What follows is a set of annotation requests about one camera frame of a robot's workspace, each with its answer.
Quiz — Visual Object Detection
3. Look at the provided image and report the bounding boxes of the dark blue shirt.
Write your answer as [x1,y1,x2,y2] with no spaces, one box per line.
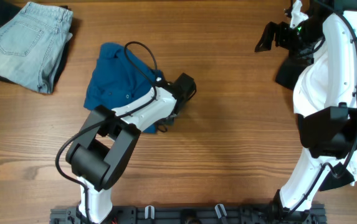
[83,42,169,134]

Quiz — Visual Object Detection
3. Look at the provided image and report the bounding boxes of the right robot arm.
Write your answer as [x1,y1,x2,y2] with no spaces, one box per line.
[255,1,357,223]

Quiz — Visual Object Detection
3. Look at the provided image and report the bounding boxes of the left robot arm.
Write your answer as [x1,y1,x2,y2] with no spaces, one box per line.
[65,73,196,223]

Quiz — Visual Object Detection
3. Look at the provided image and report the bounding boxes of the black garment at right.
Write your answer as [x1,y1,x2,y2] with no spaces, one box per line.
[275,55,355,192]

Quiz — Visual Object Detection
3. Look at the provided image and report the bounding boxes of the white shirt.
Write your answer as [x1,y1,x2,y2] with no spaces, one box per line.
[293,49,357,185]

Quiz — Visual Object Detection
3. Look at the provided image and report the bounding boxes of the light blue folded jeans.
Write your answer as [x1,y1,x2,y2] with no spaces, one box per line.
[0,2,74,94]

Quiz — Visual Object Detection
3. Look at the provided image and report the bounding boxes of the black left camera cable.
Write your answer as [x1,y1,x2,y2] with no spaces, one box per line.
[54,40,159,223]

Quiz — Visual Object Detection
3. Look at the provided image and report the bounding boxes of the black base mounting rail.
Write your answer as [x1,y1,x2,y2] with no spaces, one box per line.
[49,204,327,224]

